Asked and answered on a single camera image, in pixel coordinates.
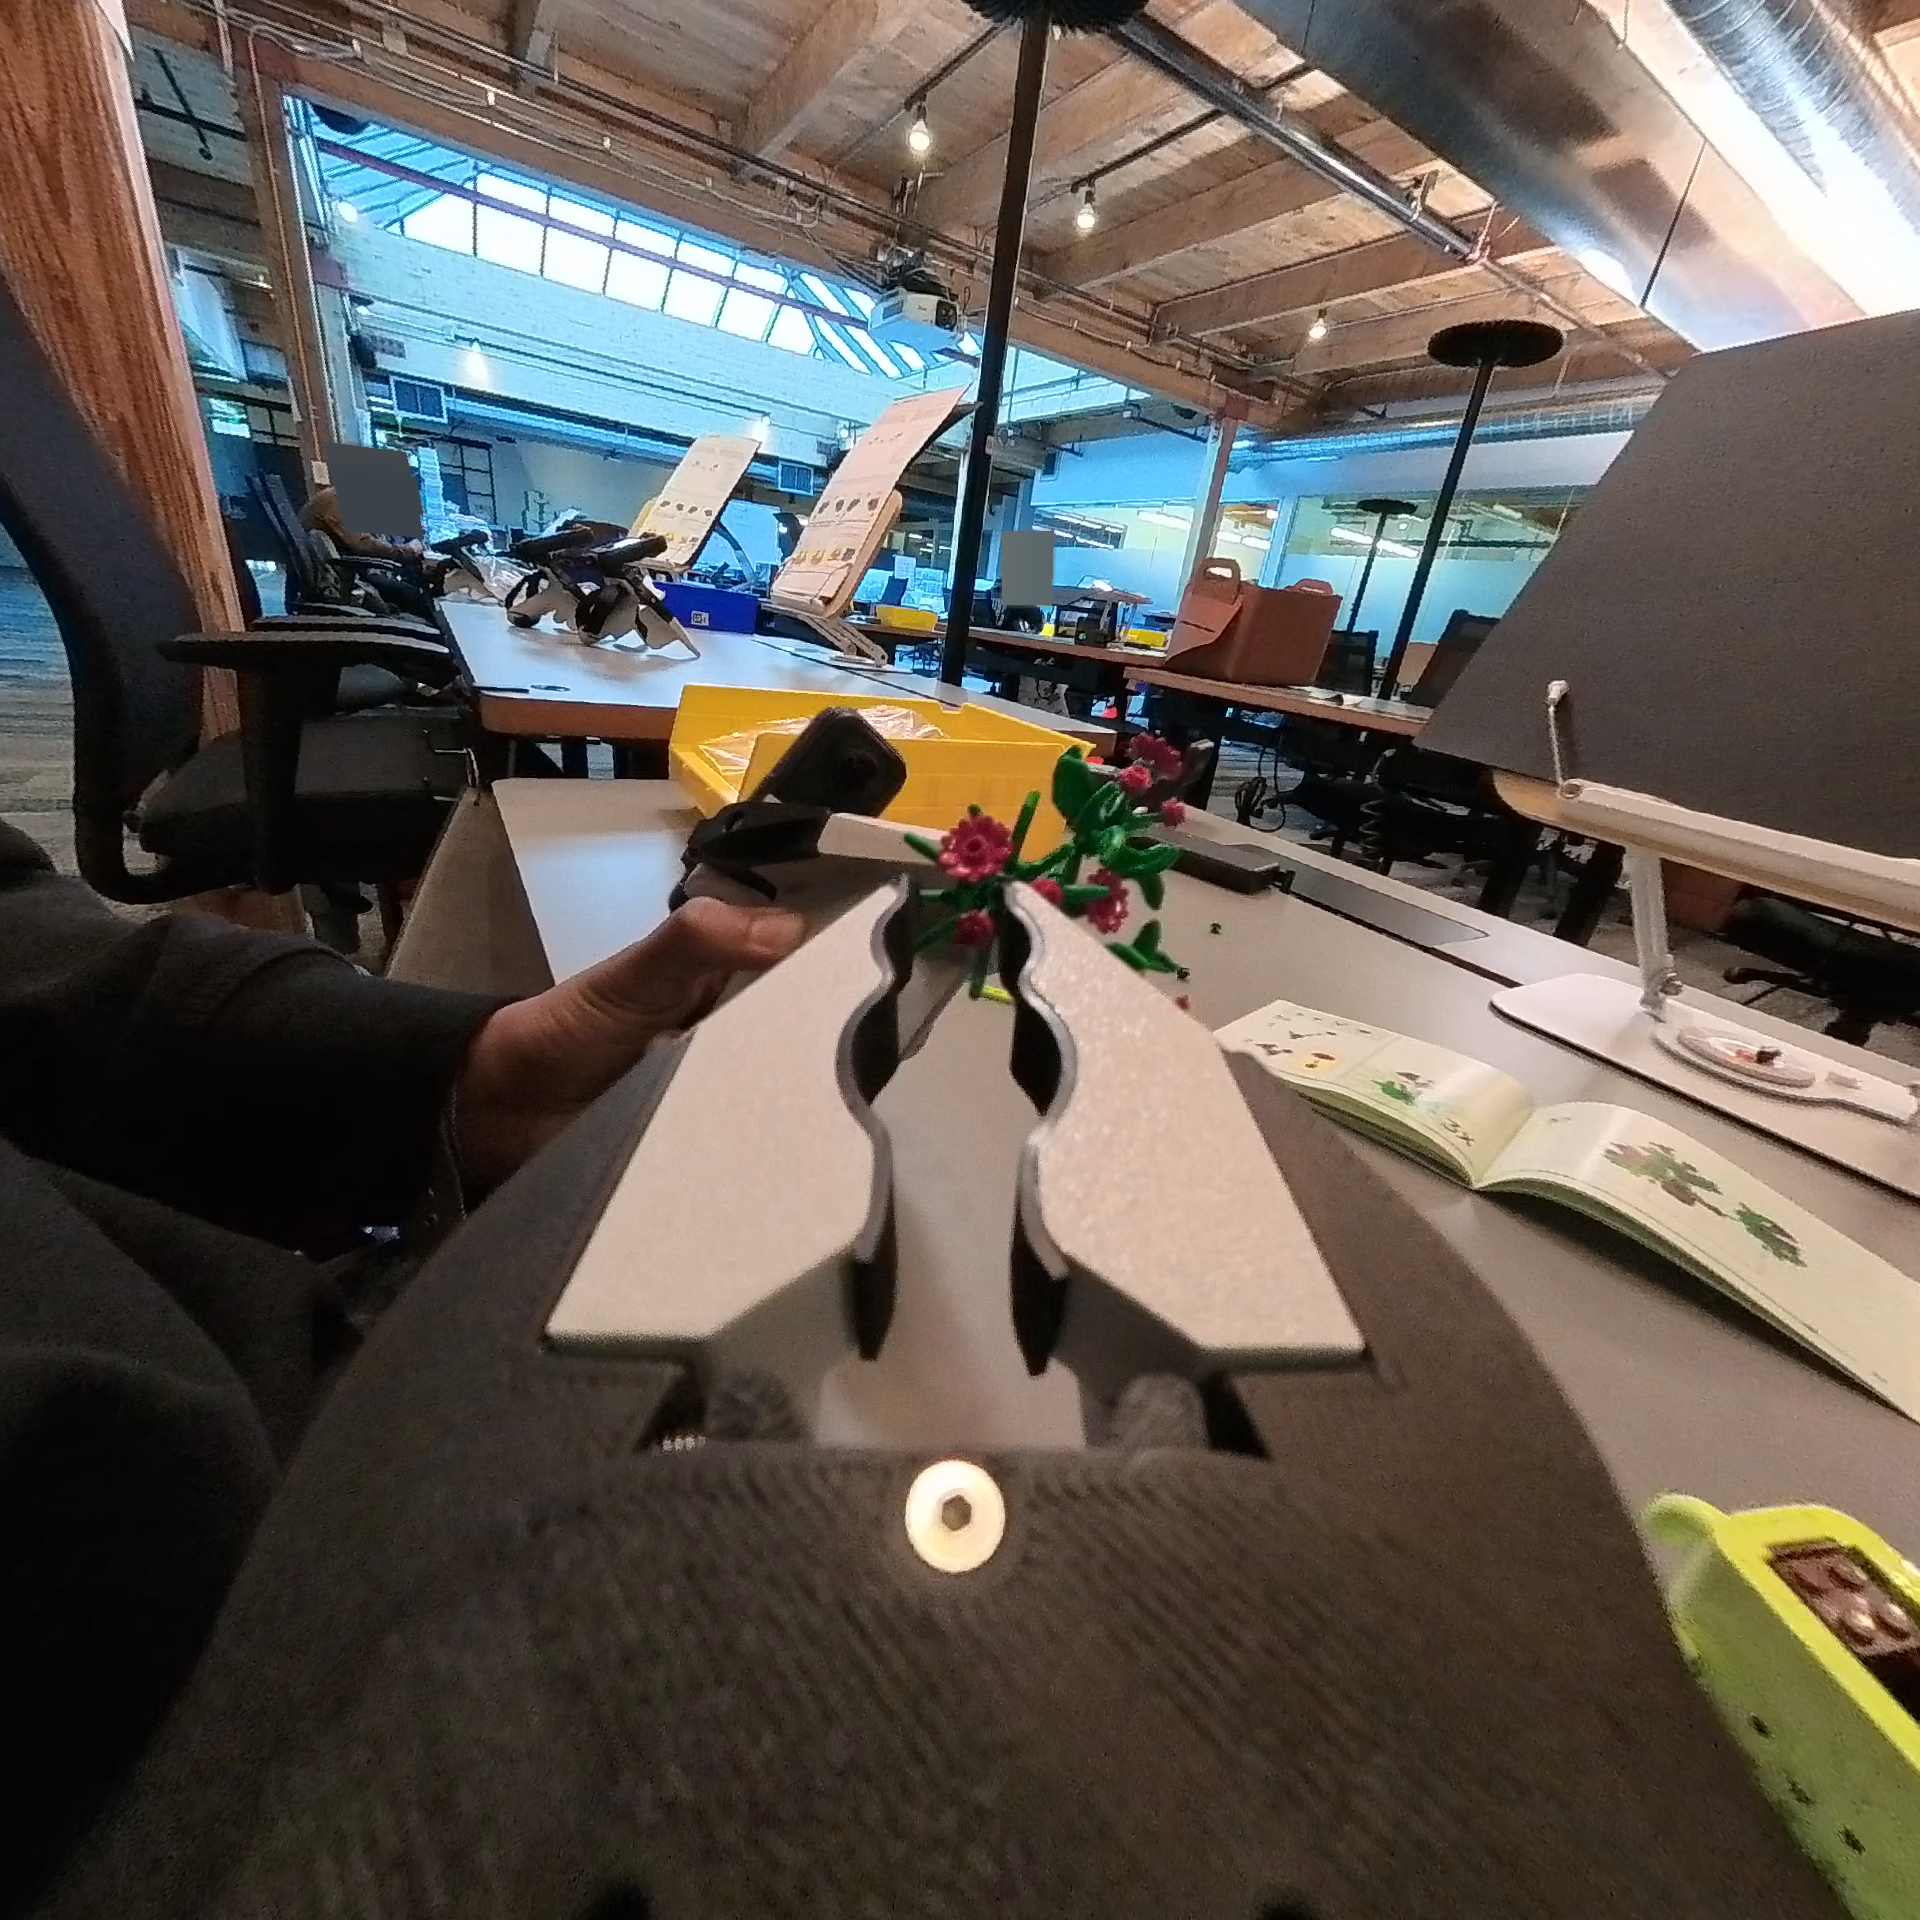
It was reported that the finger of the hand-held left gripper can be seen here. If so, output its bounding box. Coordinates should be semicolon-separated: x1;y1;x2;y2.
886;961;970;1074
810;809;963;881

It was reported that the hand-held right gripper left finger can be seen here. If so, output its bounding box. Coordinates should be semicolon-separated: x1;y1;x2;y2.
545;878;922;1366

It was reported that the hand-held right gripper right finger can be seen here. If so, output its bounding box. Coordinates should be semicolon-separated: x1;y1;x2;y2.
1001;883;1369;1378

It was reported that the small toy flower sprig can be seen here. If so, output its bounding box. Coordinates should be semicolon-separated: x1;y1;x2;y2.
903;796;1051;1003

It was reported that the toy flower plant brown base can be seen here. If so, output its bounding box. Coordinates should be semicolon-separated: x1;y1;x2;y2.
1035;730;1194;976

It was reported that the person's left forearm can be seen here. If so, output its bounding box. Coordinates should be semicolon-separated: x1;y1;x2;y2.
0;816;505;1262

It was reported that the person's left hand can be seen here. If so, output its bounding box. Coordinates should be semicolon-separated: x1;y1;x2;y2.
457;901;812;1186

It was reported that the yellow plastic bin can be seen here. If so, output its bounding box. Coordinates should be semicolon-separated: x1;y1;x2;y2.
663;682;1129;865

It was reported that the long pale desk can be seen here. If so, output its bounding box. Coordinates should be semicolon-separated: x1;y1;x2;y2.
434;592;1119;781

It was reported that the idle hand-held gripper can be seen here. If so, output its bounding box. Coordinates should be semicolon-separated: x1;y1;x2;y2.
575;533;702;656
503;526;601;633

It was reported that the tall tan poster board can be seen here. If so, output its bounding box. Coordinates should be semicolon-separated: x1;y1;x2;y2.
769;386;974;662

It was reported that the small tan poster board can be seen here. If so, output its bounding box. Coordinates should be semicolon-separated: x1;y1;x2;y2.
631;434;763;579

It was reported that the black flat box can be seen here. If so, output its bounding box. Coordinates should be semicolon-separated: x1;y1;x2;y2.
1170;836;1295;896

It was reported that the open instruction booklet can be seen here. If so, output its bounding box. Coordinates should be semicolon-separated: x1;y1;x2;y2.
1212;996;1920;1425

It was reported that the brown top desk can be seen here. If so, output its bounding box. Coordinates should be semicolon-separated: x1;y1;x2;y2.
1124;661;1443;745

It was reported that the black pole lamp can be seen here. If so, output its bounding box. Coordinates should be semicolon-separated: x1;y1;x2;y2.
938;0;1157;693
1342;317;1565;707

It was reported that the brown cardboard carrier box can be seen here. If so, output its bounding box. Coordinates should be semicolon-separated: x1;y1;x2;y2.
1162;557;1345;688

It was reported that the large black office chair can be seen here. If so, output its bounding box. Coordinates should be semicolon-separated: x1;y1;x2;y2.
0;277;482;933

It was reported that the lime green toy planter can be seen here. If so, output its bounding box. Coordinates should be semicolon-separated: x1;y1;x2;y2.
1642;1493;1920;1920

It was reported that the black board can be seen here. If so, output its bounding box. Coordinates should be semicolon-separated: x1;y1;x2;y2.
1417;307;1920;873

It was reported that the wooden pillar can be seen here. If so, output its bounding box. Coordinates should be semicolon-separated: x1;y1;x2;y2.
0;0;249;904

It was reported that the large ceiling duct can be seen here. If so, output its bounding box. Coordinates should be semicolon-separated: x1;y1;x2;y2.
1245;0;1920;354

